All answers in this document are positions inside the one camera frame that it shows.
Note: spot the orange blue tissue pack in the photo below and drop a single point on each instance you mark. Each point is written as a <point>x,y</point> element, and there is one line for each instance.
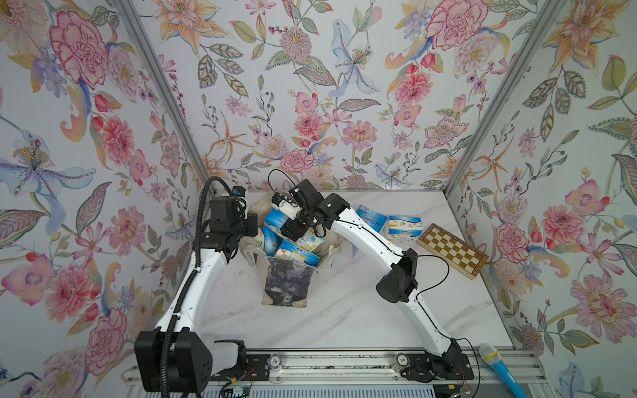
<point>290,251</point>

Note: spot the blue tissue pack edge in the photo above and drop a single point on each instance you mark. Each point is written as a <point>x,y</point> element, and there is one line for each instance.
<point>276,219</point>

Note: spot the blue microphone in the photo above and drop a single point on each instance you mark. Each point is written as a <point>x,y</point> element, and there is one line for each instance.
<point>491,356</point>

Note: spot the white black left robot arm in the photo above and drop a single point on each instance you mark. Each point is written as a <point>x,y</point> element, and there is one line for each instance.
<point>174,357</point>

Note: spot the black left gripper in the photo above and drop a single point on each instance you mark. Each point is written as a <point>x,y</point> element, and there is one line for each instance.
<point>252,228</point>

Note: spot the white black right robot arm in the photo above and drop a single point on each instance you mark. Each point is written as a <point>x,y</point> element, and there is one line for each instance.
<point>399,285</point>

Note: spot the cream canvas tote bag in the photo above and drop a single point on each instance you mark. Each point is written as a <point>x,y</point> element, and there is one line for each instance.
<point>286,282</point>

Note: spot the wooden chess board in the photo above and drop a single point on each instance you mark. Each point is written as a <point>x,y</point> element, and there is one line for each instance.
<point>461,256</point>

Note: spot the metal base rail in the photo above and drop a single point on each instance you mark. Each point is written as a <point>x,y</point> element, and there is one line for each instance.
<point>355,373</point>

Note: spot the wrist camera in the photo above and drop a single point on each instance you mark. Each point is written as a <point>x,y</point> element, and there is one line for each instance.
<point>282,204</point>
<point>240,194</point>

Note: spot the blue barcode tissue pack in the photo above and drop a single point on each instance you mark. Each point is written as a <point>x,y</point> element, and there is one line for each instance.
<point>374,219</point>

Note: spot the blue white floral tissue pack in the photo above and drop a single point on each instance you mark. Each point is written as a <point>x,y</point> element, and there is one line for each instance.
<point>404,228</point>

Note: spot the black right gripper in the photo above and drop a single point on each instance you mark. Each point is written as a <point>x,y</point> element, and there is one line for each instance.
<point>290,230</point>

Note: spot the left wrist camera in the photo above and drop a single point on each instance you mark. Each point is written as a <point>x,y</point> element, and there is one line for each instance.
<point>240,194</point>

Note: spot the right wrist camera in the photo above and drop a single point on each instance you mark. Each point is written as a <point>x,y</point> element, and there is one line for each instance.
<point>282,204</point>

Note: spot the green cartoon tissue pack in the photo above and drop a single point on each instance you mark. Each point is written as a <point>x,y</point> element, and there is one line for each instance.
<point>309,241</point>

